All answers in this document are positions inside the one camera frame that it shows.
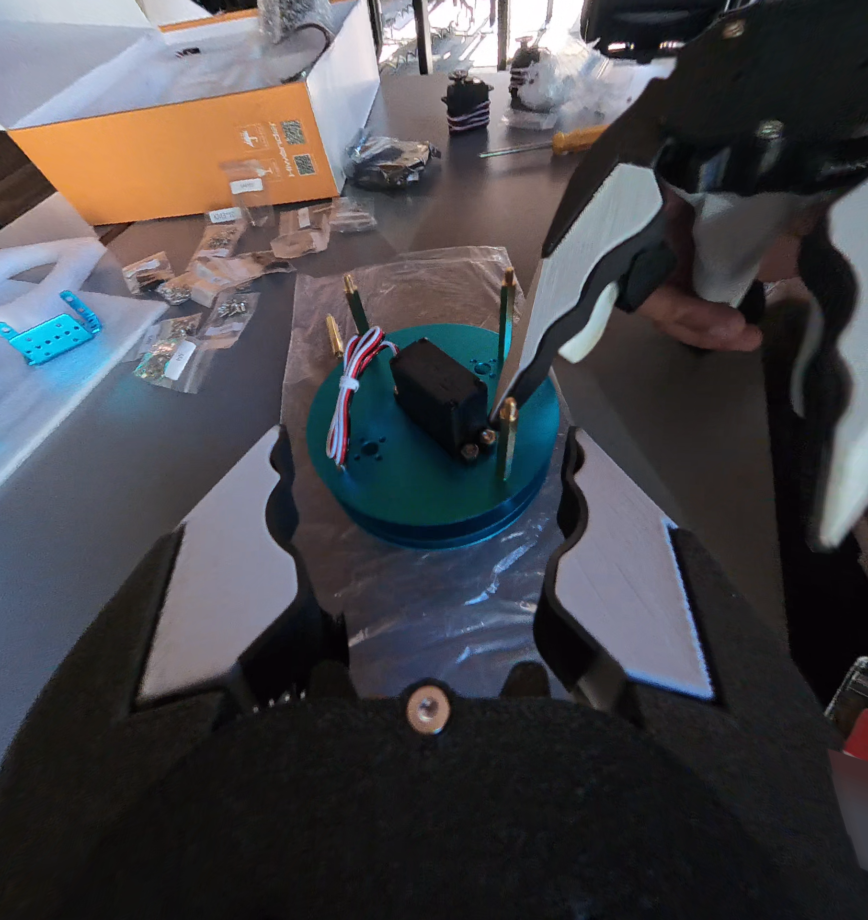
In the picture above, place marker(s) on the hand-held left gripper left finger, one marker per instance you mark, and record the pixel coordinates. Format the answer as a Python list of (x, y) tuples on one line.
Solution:
[(225, 575)]

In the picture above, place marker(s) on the bubble wrap bag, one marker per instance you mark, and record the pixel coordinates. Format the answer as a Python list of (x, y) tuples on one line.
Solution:
[(283, 14)]

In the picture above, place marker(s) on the white foam tray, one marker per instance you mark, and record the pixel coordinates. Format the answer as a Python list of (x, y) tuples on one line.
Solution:
[(46, 402)]

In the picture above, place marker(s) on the black servo motor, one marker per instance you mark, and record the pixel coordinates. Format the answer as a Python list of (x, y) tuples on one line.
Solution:
[(434, 388)]

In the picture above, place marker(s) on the blue round turntable base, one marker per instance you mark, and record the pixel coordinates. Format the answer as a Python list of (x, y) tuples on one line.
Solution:
[(419, 496)]

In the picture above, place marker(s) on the bag of black parts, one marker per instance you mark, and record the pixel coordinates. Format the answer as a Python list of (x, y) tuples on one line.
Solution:
[(391, 162)]

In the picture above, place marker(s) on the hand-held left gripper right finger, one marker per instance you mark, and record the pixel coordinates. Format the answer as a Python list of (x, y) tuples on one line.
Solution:
[(628, 582)]

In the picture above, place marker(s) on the grey desk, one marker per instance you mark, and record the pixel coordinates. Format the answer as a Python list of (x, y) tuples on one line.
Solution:
[(225, 374)]

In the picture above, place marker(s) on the pile of small screw bags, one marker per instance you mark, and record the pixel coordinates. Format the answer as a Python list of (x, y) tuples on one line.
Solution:
[(211, 273)]

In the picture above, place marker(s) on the long blue perforated bracket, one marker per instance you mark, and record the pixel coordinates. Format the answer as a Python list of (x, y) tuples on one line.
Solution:
[(49, 345)]

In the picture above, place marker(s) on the orange cardboard box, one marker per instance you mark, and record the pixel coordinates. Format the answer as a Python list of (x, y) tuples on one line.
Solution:
[(154, 158)]

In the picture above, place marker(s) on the clear plastic bag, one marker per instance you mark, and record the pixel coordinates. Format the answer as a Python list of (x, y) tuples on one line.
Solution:
[(441, 618)]

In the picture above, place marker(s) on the black servo in clear bag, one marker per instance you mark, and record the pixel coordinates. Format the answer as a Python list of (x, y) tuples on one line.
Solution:
[(527, 72)]

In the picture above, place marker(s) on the person's right hand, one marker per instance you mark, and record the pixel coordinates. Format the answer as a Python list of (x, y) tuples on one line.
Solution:
[(700, 327)]

